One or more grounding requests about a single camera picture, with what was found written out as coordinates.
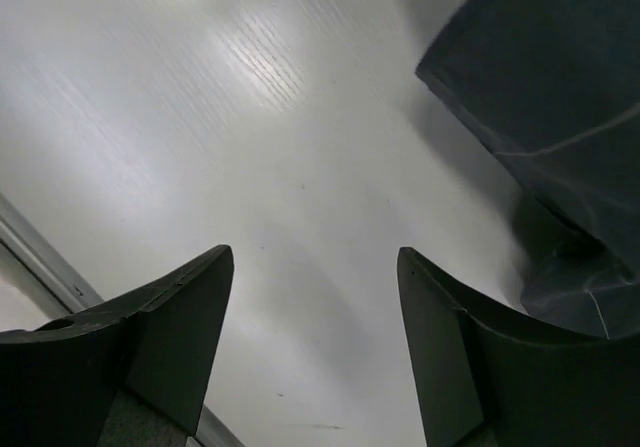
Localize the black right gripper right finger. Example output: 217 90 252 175
397 247 639 446

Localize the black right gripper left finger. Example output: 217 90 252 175
0 244 235 447

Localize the dark grey checked pillowcase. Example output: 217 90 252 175
416 0 639 339

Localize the aluminium front rail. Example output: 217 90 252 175
0 191 246 447

